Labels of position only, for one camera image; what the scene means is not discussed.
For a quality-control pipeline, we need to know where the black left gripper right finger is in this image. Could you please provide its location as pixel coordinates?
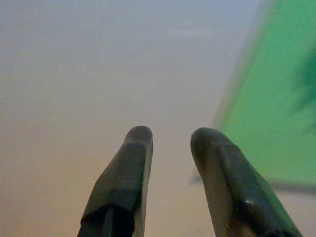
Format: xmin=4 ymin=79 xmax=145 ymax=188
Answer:
xmin=190 ymin=127 xmax=304 ymax=237

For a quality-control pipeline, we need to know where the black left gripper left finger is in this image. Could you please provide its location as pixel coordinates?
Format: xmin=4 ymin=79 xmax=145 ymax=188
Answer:
xmin=77 ymin=125 xmax=154 ymax=237

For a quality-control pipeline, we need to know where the green table mat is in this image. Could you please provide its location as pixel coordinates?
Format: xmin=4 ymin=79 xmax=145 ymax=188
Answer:
xmin=212 ymin=0 xmax=316 ymax=191

